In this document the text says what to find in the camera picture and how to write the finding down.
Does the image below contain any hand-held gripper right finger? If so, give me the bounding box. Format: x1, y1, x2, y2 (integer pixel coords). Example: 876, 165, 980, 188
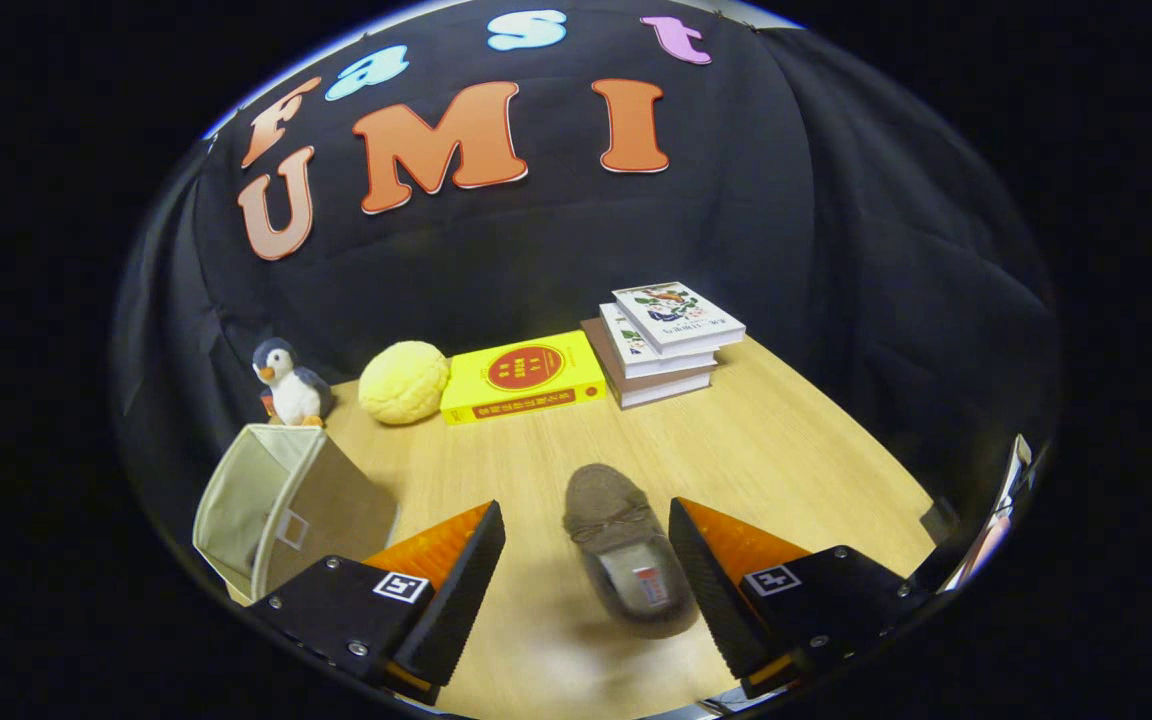
668, 497, 937, 701

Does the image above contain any penguin plush toy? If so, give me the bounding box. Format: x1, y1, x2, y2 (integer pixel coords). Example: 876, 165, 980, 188
251, 337, 335, 428

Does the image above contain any white paperback book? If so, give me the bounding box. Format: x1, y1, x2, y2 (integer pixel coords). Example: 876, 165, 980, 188
599, 303, 719, 379

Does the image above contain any yellow book with red circle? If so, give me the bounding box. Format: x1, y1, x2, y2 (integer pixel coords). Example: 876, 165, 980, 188
439, 330, 608, 426

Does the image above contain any brown fuzzy slipper shoe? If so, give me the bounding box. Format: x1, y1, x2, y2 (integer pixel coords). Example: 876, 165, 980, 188
562, 462, 705, 641

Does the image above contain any yellow bun plush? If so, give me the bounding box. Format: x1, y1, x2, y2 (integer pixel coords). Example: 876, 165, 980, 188
358, 340, 452, 426

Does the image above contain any brown cover book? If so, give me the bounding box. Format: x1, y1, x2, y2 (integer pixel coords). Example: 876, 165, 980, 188
581, 318, 717, 410

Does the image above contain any white book with floral cover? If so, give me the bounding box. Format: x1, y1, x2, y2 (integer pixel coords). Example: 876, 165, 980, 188
612, 281, 747, 358

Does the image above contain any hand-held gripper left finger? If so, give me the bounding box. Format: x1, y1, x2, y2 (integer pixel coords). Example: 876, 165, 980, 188
246, 500, 507, 706

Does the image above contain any brown fabric storage box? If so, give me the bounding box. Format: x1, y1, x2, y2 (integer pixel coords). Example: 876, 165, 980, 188
192, 423, 400, 603

